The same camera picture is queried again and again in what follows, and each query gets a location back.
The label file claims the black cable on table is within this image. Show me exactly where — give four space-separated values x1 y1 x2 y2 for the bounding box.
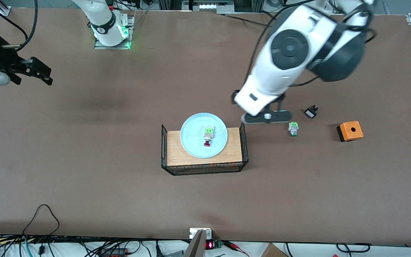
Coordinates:
218 11 274 28

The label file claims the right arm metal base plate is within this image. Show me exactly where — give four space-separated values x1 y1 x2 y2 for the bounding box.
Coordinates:
94 14 135 50

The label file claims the black looped cable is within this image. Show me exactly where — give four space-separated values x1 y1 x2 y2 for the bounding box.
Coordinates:
22 204 61 238

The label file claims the red push button switch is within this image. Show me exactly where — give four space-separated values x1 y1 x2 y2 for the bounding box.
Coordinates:
203 125 215 148

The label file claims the wooden board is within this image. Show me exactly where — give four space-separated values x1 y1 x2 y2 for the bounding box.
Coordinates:
167 127 243 167

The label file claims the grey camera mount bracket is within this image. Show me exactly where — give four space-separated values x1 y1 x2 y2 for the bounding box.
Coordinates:
183 228 213 257

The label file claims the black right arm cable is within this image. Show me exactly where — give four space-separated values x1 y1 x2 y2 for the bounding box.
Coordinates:
0 0 38 49

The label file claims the orange button enclosure box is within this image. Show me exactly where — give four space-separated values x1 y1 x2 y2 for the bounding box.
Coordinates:
336 121 364 142

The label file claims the aluminium frame with lights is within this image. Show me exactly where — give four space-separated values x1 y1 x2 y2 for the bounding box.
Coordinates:
182 0 235 13

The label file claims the black wire basket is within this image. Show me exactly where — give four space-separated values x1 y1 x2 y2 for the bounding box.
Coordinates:
161 120 249 176

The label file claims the light blue round plate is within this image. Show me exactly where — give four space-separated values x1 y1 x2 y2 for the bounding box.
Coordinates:
180 113 228 158

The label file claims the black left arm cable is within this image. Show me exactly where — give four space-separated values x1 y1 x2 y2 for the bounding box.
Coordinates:
247 0 377 88

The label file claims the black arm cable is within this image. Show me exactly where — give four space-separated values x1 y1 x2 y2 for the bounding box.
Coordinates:
0 0 38 49
247 0 377 88

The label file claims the brown cardboard box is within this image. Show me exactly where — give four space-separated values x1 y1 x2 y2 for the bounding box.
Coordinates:
261 243 289 257

